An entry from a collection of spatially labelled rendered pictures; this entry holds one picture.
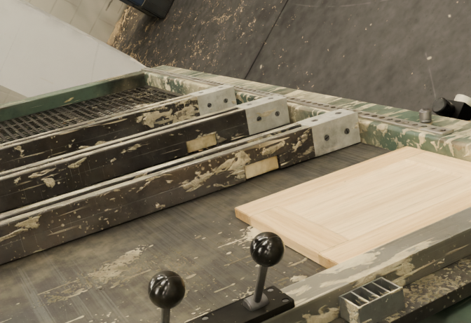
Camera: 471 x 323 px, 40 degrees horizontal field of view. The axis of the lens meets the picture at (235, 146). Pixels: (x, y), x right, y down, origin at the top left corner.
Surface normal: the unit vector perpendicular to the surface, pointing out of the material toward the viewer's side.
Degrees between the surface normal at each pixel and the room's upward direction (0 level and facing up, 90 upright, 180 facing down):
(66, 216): 90
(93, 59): 90
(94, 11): 90
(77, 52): 90
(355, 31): 0
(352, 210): 51
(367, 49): 0
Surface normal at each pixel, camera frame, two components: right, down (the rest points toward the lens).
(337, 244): -0.16, -0.95
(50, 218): 0.48, 0.18
